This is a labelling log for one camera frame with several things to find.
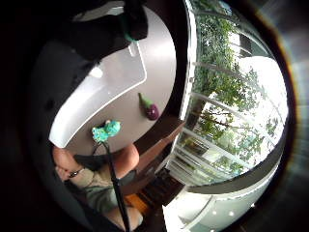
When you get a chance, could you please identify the black cable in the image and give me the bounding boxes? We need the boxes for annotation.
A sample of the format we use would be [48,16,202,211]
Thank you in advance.
[92,141,132,232]

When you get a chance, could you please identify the the person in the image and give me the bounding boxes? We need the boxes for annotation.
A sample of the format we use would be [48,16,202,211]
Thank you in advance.
[52,143,145,232]

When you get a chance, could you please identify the purple eggplant toy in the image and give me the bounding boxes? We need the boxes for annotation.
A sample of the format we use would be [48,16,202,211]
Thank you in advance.
[137,92,161,122]

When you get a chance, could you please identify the white window frame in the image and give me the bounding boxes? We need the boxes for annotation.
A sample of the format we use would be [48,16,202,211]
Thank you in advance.
[165,0,286,194]

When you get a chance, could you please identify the white plastic tray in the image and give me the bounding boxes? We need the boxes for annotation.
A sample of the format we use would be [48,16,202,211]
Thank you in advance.
[47,42,148,149]

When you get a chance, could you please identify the green trees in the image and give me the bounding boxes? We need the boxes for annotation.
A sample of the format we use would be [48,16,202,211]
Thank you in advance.
[189,0,281,175]

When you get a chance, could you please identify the dark wrist bracelet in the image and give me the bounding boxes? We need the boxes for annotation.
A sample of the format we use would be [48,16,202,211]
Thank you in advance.
[68,167,85,179]

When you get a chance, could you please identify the brown wooden bench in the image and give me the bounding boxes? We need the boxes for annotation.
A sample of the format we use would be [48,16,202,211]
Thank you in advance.
[120,115,187,207]

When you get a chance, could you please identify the teal soft toy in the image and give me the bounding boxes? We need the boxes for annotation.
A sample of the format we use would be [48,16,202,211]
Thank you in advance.
[91,119,123,144]

